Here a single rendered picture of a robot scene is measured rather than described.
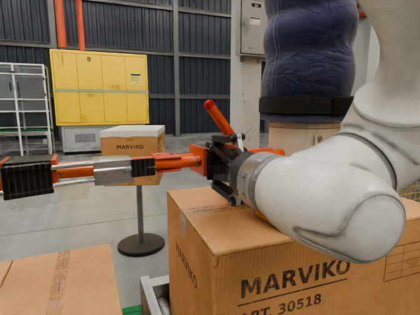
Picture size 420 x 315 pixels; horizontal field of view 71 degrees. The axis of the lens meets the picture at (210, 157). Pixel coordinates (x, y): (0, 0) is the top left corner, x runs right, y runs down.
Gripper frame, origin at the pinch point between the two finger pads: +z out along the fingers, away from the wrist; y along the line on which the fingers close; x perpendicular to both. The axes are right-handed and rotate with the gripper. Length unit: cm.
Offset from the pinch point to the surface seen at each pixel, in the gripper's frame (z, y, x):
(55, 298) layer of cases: 46, 54, -38
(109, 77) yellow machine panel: 724, -81, 43
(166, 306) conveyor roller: 26, 53, -4
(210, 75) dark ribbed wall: 1031, -129, 450
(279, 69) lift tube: -2.7, -19.4, 16.1
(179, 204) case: 10.3, 13.3, -3.7
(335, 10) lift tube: -10.0, -30.4, 23.9
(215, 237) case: -11.0, 13.3, -3.1
